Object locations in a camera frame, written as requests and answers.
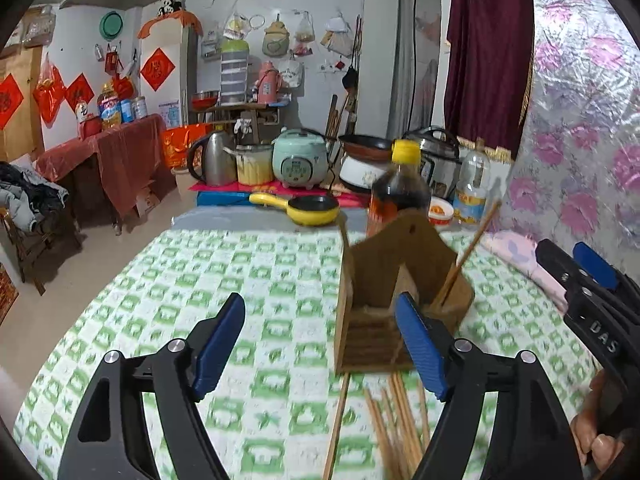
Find blue and red mat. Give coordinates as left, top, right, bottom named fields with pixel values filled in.
left=187, top=180, right=372, bottom=209

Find pink cloth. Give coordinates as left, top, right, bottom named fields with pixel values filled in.
left=482, top=230, right=569, bottom=307

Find red hanging plastic bag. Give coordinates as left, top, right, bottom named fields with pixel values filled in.
left=34, top=55, right=67, bottom=123

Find hanging clear plastic bag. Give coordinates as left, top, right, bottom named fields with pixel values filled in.
left=222, top=12, right=249, bottom=41

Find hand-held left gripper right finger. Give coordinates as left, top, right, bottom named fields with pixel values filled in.
left=394, top=291, right=585, bottom=480

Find hanging bag with red contents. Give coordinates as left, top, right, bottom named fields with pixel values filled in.
left=294, top=12, right=316, bottom=56

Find yellow cooking oil jug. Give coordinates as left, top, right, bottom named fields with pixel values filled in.
left=97, top=84, right=123, bottom=131

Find striped steamer stack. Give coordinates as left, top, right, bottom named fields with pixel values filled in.
left=220, top=38, right=251, bottom=106

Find wooden chair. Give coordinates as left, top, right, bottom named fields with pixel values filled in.
left=0, top=210, right=82, bottom=296

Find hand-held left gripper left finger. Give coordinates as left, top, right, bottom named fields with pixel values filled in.
left=57, top=291, right=247, bottom=480

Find green checkered tablecloth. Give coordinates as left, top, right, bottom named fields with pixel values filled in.
left=12, top=227, right=601, bottom=480

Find clear plastic oil bottle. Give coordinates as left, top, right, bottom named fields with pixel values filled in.
left=452, top=139, right=492, bottom=226

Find wooden chopstick holder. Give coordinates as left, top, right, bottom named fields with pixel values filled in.
left=332, top=212, right=476, bottom=376

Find red and white bowl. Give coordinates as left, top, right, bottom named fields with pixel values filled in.
left=429, top=197, right=455, bottom=226

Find brown frying pan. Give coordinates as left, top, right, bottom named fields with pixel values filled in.
left=338, top=133, right=396, bottom=162

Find group of wooden chopsticks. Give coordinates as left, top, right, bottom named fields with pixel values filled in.
left=323, top=373, right=432, bottom=480

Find cream pot with lid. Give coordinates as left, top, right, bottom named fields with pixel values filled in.
left=223, top=144, right=275, bottom=186

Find person's right hand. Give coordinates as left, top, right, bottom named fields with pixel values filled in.
left=570, top=369, right=633, bottom=468

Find maroon curtain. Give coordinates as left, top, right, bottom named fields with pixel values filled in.
left=444, top=0, right=536, bottom=162

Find hanging woven bag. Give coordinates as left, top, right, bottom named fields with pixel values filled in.
left=262, top=20, right=291, bottom=57

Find silver electric pressure cooker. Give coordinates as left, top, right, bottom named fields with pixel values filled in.
left=402, top=126, right=463, bottom=198

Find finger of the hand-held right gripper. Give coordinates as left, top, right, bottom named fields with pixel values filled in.
left=573, top=241, right=640, bottom=303
left=536, top=239, right=585, bottom=311

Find single wooden chopstick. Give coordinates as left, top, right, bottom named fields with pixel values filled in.
left=439, top=199, right=502, bottom=308

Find wooden side table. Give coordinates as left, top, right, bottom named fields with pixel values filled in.
left=192, top=101, right=291, bottom=147

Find white refrigerator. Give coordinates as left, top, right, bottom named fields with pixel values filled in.
left=140, top=12, right=198, bottom=131

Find grey sheer curtain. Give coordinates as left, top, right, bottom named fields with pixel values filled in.
left=387, top=0, right=443, bottom=136

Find dark soy sauce bottle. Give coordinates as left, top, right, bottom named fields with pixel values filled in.
left=367, top=140, right=432, bottom=238

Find orange cloth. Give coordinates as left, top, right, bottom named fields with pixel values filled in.
left=137, top=10, right=203, bottom=39

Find red diamond paper decoration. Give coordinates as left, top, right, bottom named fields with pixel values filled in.
left=0, top=74, right=24, bottom=131
left=140, top=48, right=176, bottom=92
left=65, top=73, right=96, bottom=112

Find pile of clothes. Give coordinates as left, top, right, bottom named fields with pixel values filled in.
left=0, top=162, right=71, bottom=233

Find white printed bag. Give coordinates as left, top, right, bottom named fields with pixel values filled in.
left=277, top=57, right=305, bottom=88

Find wooden sticks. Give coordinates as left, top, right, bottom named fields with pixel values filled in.
left=326, top=92, right=358, bottom=137

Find white electric hot pot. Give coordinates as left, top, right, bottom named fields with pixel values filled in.
left=340, top=156, right=390, bottom=194

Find black hanging ladle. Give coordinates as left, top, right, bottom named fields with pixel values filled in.
left=342, top=15, right=362, bottom=92

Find light green rice cooker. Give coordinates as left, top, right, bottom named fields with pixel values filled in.
left=272, top=128, right=331, bottom=190

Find green round plate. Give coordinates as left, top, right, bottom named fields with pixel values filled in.
left=100, top=11, right=123, bottom=40

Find pink thermos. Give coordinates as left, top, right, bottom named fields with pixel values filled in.
left=256, top=60, right=281, bottom=103

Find red gift box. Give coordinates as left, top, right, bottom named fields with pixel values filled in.
left=161, top=124, right=213, bottom=168

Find stainless steel kettle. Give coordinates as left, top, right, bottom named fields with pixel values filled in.
left=187, top=130, right=238, bottom=187

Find table with red cloth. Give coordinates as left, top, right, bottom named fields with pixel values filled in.
left=35, top=114, right=168, bottom=235

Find small yellow frying pan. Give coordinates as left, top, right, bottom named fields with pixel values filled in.
left=249, top=192, right=342, bottom=227

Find hanging white plastic bag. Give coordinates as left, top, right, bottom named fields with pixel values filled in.
left=322, top=16, right=357, bottom=58

